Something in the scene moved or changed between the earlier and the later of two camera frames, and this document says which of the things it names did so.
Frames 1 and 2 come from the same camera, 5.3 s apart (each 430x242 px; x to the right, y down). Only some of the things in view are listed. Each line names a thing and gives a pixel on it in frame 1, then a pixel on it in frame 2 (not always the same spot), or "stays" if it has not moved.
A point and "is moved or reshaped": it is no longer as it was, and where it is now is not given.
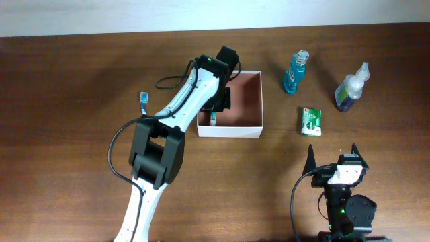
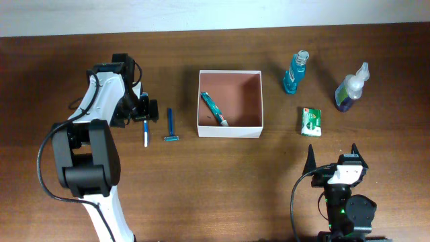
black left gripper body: (220, 101) to (128, 106)
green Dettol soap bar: (311, 122) stays
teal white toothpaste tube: (213, 119) is moved or reshaped
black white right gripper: (321, 177) stays
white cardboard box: (244, 119) stays
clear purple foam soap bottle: (351, 89) stays
